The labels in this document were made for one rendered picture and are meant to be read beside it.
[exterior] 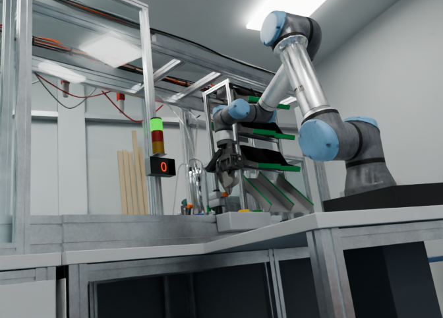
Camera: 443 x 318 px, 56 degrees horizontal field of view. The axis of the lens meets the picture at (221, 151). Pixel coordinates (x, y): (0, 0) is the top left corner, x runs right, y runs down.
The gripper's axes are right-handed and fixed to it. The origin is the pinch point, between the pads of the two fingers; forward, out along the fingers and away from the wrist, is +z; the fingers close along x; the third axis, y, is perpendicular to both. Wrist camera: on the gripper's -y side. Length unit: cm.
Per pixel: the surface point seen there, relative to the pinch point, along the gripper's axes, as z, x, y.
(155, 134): -26.5, -20.9, -16.3
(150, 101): -43, -20, -20
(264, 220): 14.2, -2.3, 18.7
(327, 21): -248, 310, -100
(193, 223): 14.2, -29.2, 11.7
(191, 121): -81, 80, -108
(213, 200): 2.3, -2.2, -6.2
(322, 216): 22, -49, 73
